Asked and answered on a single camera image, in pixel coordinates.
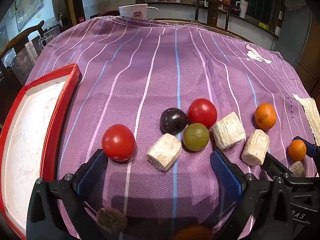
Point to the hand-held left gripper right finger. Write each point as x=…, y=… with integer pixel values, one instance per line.
x=226, y=175

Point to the brown sugarcane piece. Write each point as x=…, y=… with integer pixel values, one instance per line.
x=111, y=219

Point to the purple striped cloth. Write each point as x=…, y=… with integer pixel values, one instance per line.
x=150, y=67

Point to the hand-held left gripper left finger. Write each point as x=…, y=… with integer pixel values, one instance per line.
x=91, y=175

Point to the yellow sponge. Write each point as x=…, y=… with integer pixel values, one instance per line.
x=262, y=25

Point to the white cartoon mug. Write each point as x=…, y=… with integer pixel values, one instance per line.
x=136, y=11

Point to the framed painting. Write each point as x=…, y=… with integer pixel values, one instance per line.
x=27, y=7

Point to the round green fruit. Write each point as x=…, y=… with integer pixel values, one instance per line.
x=196, y=137

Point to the red box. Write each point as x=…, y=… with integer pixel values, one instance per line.
x=226, y=1

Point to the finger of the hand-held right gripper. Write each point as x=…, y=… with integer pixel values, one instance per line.
x=311, y=150
x=275, y=166

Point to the dark wooden chair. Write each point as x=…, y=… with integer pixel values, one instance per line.
x=212, y=12

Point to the white tumbler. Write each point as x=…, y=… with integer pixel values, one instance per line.
x=243, y=8

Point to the orange mandarin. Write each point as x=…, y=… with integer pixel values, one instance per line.
x=265, y=116
x=297, y=150
x=192, y=233

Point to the small sugarcane piece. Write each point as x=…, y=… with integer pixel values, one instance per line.
x=297, y=169

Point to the wooden chair with grey cushion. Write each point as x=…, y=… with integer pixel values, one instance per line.
x=25, y=33

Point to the red tray with white inside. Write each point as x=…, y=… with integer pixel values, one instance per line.
x=25, y=142

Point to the white knitted cloth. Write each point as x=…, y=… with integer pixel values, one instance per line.
x=311, y=112

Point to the peeled sugarcane piece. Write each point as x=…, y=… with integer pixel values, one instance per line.
x=255, y=147
x=163, y=152
x=228, y=130

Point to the red tomato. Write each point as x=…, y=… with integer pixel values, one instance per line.
x=202, y=112
x=118, y=142

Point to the dark purple passion fruit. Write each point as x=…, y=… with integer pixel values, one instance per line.
x=173, y=121

